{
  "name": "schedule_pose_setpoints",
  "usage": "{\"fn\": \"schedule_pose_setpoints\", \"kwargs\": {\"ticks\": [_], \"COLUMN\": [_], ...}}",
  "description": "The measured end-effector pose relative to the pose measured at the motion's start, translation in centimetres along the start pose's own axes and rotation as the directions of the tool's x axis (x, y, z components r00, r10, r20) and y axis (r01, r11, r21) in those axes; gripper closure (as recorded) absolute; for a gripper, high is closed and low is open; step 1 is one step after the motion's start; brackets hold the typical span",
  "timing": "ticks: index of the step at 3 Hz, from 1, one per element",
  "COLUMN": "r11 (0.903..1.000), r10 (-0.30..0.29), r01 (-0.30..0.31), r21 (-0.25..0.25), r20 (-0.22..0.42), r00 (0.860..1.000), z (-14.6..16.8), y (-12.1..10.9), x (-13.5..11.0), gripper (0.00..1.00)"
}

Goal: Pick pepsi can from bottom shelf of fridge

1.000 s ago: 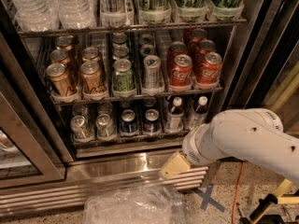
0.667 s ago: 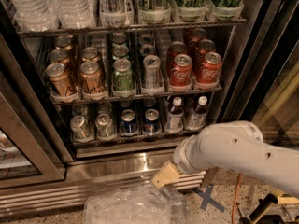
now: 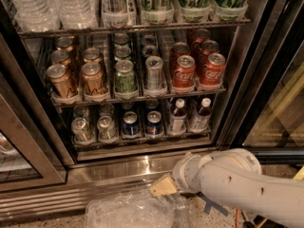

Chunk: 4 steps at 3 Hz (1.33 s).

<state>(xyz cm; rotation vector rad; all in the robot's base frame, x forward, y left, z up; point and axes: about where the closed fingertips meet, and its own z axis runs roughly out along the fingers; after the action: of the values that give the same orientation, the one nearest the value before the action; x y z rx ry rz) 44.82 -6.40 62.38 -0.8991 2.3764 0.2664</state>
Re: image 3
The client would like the dark bottle white cap right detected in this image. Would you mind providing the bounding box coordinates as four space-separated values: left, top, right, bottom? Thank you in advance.
189 98 211 132

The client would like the dark bottle white cap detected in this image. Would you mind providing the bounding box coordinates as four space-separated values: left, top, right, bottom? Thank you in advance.
189 98 211 132
169 98 186 133

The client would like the clear water bottle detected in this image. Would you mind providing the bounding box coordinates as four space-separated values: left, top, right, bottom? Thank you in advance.
59 0 98 29
12 0 60 32

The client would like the open glass fridge door right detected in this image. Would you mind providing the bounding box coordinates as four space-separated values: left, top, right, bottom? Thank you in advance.
218 0 304 166

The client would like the silver can bottom far left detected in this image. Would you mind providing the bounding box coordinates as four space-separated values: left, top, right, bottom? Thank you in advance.
71 118 92 142

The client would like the clear plastic bin on floor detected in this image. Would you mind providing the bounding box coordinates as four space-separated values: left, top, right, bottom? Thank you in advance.
84 190 200 228

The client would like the red coca-cola can front right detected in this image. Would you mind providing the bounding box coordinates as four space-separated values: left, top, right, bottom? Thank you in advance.
199 52 226 86

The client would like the green can middle shelf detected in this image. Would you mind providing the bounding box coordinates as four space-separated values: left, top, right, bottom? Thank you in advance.
115 60 137 93

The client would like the gold can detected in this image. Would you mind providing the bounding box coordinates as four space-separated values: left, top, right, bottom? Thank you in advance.
82 63 107 96
47 64 78 99

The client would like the red coca-cola can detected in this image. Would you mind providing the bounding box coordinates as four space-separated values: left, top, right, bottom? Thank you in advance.
199 52 226 86
173 55 196 88
198 40 219 64
169 42 191 76

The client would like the dark bottle white cap left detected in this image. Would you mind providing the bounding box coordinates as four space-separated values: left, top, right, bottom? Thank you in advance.
169 98 186 133

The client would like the silver slim can middle shelf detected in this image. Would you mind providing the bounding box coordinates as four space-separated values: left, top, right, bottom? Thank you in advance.
145 56 163 90

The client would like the silver can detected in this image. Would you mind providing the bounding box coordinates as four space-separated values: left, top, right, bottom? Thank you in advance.
71 118 92 142
97 115 116 140

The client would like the red coca-cola can front left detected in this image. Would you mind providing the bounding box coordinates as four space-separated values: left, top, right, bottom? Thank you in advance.
173 55 196 88

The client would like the blue pepsi can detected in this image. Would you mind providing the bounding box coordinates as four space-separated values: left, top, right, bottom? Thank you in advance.
123 111 140 138
145 111 162 136

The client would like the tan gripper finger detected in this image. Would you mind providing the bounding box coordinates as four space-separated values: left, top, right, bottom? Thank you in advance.
148 174 178 197

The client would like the clear water bottle right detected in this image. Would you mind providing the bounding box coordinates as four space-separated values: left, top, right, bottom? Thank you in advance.
59 0 98 29

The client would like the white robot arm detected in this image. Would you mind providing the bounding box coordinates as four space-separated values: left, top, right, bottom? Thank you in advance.
149 148 304 228

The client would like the glass fridge door left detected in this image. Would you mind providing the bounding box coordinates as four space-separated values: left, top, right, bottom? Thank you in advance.
0 74 67 192

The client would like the stainless fridge base grille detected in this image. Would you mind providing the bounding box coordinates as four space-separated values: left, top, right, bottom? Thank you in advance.
0 151 184 222

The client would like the red coca-cola can back left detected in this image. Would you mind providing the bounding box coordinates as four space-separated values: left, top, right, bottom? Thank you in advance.
169 42 191 76

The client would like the orange cable on floor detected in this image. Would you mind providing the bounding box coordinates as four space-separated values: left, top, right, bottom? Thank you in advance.
235 208 243 228

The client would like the clear water bottle left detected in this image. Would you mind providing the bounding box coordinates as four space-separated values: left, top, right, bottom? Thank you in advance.
12 0 60 32

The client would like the red coca-cola can back right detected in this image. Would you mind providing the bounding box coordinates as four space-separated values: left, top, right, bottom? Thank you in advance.
198 40 219 64

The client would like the gold can front far left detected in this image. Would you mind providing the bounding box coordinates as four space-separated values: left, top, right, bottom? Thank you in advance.
47 64 78 99

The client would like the blue tape cross on floor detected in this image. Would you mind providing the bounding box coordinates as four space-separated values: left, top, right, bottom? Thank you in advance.
197 192 229 217

